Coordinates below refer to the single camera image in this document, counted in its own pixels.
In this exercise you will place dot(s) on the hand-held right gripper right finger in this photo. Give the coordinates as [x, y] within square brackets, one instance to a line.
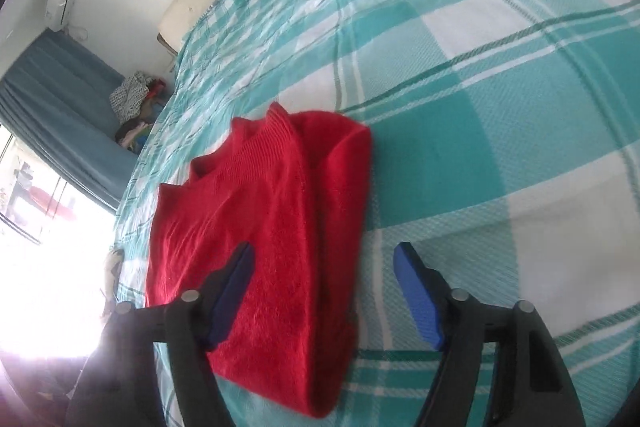
[420, 297]

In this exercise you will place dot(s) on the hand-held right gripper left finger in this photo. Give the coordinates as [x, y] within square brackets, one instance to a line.
[231, 292]

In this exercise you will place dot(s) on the red sweater with white rabbit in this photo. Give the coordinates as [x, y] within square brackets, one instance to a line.
[270, 237]

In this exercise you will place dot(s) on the pile of clothes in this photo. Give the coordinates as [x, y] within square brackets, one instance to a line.
[136, 107]

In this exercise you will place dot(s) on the teal plaid bed blanket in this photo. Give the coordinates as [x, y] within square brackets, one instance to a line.
[450, 107]

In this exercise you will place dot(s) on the blue curtain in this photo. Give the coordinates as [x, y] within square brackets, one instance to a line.
[60, 117]

